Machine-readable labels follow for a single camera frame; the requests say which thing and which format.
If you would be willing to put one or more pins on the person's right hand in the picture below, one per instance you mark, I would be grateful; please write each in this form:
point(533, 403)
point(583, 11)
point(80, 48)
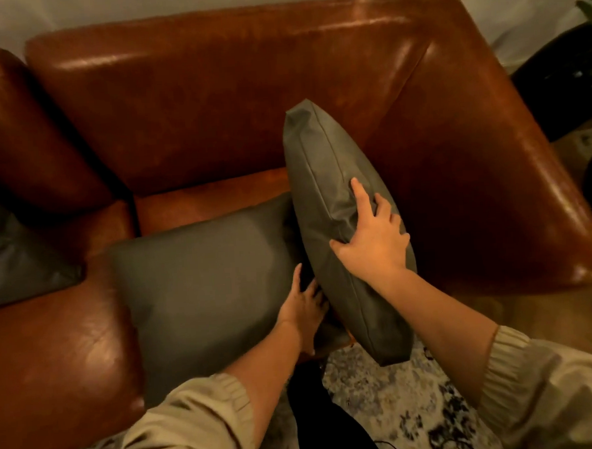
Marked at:
point(376, 247)

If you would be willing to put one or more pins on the person's left hand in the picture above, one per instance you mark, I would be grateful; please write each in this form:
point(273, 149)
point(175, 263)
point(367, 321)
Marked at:
point(300, 311)

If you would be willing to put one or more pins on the person's right middle finger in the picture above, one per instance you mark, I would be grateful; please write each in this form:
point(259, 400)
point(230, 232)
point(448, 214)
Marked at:
point(383, 205)

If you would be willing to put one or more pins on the person's left thumb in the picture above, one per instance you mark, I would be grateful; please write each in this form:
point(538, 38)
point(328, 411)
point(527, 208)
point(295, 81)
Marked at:
point(297, 279)

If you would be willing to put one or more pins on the person's right little finger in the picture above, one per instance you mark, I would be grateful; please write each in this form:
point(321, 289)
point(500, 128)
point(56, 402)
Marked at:
point(406, 243)

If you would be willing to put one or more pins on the person's right thumb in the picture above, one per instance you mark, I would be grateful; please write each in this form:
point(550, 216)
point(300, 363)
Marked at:
point(341, 246)

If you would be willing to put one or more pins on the grey leather cushion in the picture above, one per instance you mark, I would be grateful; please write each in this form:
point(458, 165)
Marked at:
point(205, 296)
point(15, 261)
point(341, 229)

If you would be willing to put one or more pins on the person's left forearm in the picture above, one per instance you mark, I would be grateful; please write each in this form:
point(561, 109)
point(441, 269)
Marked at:
point(221, 399)

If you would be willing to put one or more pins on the person's right forearm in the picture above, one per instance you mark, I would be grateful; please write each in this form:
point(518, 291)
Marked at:
point(491, 365)

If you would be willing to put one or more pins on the person's black trouser leg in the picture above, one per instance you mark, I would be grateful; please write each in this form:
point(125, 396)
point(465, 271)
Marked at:
point(326, 423)

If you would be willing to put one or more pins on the patterned floral rug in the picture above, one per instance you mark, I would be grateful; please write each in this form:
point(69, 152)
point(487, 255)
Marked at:
point(399, 404)

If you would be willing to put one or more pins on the brown leather sofa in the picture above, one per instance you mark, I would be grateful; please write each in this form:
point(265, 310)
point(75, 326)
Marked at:
point(221, 116)

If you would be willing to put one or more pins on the black plant pot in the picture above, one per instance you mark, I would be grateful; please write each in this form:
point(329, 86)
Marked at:
point(560, 79)

